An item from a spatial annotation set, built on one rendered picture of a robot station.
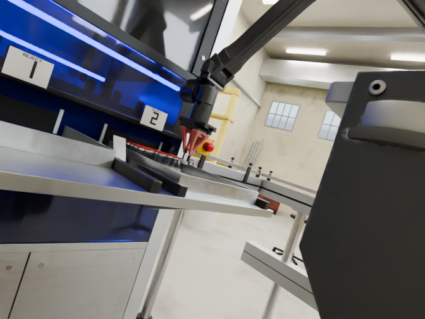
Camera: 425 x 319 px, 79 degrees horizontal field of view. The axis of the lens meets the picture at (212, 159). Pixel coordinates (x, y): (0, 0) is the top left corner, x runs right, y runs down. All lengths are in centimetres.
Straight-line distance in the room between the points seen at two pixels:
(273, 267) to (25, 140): 134
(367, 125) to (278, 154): 922
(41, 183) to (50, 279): 59
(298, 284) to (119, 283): 88
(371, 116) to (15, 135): 45
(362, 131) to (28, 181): 32
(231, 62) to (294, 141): 865
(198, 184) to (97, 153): 19
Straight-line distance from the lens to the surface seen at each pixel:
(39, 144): 48
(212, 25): 100
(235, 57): 75
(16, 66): 73
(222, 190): 56
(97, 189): 37
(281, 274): 153
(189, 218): 345
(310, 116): 949
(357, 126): 18
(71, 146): 49
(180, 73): 90
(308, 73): 904
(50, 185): 35
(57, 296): 95
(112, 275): 99
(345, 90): 20
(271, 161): 942
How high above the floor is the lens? 96
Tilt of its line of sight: level
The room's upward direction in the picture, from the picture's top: 19 degrees clockwise
